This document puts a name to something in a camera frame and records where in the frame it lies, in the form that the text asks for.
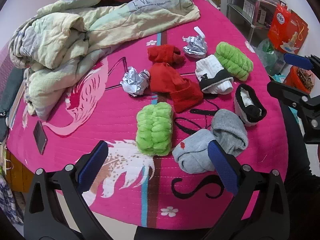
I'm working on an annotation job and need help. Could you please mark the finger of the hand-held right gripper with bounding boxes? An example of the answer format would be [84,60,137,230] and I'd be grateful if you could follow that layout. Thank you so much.
[284,53,320,75]
[267,81,320,130]

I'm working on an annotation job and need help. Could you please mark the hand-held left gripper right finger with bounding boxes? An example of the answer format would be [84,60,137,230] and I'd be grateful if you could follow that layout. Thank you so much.
[200,140,290,240]

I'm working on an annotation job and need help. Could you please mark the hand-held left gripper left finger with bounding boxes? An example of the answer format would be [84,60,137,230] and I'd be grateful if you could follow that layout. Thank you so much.
[24,140,110,240]

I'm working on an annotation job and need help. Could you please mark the light grey sock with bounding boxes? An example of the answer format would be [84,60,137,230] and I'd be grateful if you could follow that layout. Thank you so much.
[172,129,218,174]

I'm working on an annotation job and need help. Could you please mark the white sock with black trim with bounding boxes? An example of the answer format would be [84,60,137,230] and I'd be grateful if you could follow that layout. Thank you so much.
[234,84,267,127]
[195,54,234,95]

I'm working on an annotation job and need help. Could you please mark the dark grey sock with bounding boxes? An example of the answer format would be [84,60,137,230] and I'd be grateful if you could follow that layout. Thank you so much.
[211,109,249,155]

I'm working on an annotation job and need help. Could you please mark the green fluffy sock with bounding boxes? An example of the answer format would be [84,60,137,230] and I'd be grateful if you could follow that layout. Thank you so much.
[136,102,174,157]
[214,42,254,82]

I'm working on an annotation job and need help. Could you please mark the orange bucket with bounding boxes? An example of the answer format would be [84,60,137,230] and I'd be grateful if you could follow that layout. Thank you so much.
[284,65,315,94]

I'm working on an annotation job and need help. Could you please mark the green plastic bag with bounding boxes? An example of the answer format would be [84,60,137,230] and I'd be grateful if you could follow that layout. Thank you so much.
[255,39,285,74]

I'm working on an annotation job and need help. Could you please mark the red gift bag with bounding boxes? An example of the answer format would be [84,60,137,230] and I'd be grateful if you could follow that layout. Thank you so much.
[267,4,309,54]

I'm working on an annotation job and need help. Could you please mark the white storage rack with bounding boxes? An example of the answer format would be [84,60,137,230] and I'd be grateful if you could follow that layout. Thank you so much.
[210,0,288,43]

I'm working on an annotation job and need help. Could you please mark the black smartphone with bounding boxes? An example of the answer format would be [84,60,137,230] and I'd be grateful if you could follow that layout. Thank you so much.
[33,120,48,155]

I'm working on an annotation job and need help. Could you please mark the small white boxes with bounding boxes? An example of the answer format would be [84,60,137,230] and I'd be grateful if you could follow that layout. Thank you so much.
[243,0,257,15]

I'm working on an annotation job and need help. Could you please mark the wooden nightstand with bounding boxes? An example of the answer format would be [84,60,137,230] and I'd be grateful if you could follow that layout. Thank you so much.
[5,150,34,193]

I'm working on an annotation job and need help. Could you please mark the plaid cloth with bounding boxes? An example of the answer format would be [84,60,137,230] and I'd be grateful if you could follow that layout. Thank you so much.
[0,175,24,225]

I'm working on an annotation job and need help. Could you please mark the pink flamingo print bedspread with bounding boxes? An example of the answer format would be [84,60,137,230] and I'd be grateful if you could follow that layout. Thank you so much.
[5,0,290,228]

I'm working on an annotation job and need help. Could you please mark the crumpled white paper ball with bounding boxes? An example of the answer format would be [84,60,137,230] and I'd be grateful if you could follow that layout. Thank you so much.
[120,67,152,97]
[182,27,208,58]

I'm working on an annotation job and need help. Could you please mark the large red sock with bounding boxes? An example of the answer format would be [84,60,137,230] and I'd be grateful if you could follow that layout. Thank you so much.
[149,62,203,113]

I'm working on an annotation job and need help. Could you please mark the dark cloth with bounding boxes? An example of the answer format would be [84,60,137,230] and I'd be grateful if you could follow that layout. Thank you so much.
[0,67,24,140]

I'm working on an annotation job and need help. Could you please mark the small red sock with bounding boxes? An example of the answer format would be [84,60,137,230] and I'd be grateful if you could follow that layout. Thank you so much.
[147,44,187,67]

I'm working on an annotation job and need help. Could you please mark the pale green quilt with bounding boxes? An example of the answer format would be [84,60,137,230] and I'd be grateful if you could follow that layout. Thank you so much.
[9,0,200,120]

